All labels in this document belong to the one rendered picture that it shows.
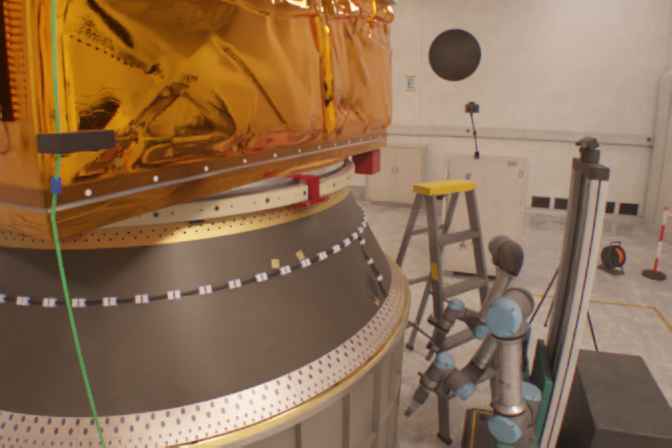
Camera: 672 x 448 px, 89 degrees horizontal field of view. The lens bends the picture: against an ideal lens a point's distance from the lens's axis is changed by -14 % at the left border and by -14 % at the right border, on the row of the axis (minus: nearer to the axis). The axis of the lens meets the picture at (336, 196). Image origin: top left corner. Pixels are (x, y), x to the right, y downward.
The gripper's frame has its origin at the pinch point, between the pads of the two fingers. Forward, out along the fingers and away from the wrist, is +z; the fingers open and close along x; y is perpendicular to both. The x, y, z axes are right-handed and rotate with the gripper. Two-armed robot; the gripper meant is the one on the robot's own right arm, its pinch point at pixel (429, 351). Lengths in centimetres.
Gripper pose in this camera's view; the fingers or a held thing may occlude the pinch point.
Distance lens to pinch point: 217.5
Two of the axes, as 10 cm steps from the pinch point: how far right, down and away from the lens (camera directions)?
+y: 8.8, 4.4, -1.8
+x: 2.4, -0.7, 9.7
